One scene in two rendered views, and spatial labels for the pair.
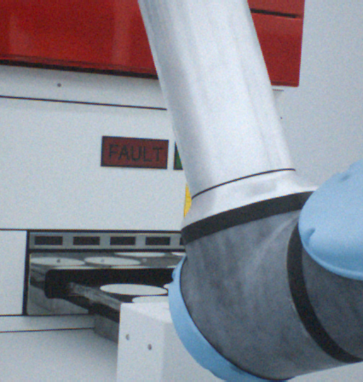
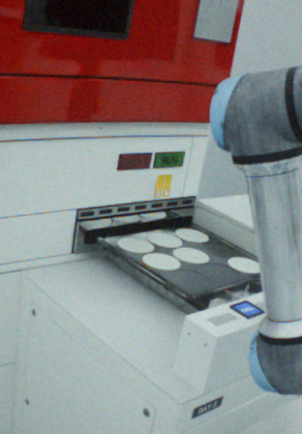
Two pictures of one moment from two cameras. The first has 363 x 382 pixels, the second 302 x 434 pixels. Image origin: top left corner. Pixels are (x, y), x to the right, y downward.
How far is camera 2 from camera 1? 0.56 m
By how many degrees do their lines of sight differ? 22
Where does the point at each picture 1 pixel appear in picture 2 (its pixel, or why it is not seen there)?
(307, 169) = not seen: hidden behind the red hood
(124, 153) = (130, 163)
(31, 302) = (76, 247)
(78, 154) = (106, 165)
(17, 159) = (75, 171)
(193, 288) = (265, 360)
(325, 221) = not seen: outside the picture
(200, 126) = (284, 294)
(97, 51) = (127, 113)
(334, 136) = not seen: hidden behind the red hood
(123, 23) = (141, 97)
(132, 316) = (194, 325)
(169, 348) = (217, 348)
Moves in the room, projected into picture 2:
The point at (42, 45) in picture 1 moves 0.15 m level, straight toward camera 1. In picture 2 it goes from (99, 113) to (115, 127)
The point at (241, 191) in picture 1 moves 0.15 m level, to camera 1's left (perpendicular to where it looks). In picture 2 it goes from (299, 327) to (212, 325)
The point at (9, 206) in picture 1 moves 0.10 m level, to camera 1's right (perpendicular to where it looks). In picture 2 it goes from (69, 198) to (106, 201)
